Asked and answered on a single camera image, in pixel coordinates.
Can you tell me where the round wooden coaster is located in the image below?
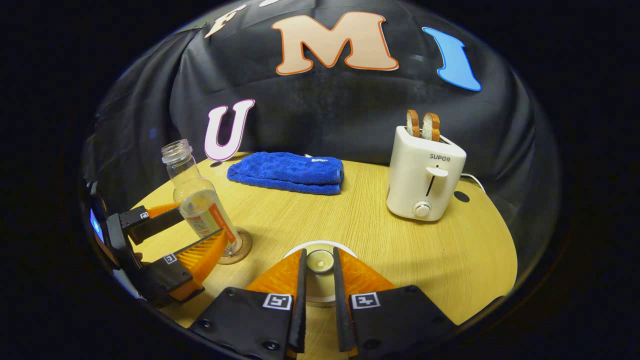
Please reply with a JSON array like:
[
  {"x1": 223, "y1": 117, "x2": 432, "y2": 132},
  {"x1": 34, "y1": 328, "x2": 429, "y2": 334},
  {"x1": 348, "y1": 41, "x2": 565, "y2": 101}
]
[{"x1": 218, "y1": 227, "x2": 253, "y2": 265}]

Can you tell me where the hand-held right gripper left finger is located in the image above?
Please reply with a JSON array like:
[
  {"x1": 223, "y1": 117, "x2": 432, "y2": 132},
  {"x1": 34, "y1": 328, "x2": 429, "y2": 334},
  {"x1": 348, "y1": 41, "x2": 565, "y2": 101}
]
[{"x1": 189, "y1": 248, "x2": 307, "y2": 360}]

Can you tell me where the black backdrop cloth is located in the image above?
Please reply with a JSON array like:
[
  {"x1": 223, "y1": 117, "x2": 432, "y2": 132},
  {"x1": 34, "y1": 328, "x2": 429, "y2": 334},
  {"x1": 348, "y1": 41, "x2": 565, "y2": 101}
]
[{"x1": 82, "y1": 0, "x2": 561, "y2": 201}]

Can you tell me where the clear plastic water bottle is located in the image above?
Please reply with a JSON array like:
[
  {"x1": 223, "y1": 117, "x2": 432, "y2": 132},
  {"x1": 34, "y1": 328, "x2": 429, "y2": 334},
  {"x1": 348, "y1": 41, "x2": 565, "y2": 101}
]
[{"x1": 161, "y1": 139, "x2": 241, "y2": 257}]

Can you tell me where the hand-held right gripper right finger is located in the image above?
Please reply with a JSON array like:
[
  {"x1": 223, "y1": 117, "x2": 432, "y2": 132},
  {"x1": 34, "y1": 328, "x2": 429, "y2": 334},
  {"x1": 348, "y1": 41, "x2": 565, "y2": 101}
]
[{"x1": 332, "y1": 246, "x2": 458, "y2": 360}]

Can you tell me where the white toaster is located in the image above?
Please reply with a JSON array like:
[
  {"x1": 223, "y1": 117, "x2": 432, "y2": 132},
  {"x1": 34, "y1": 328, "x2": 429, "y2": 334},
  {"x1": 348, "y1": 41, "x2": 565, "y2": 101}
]
[{"x1": 386, "y1": 125, "x2": 467, "y2": 222}]

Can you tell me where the folded blue towel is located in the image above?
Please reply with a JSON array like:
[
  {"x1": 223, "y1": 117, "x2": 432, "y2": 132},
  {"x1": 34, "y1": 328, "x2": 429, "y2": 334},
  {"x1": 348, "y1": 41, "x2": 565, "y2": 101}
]
[{"x1": 227, "y1": 152, "x2": 345, "y2": 196}]

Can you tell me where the white toaster power cable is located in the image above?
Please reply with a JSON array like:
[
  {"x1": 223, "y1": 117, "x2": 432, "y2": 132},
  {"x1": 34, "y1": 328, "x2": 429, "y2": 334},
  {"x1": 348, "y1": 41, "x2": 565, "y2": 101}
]
[{"x1": 460, "y1": 173, "x2": 487, "y2": 195}]

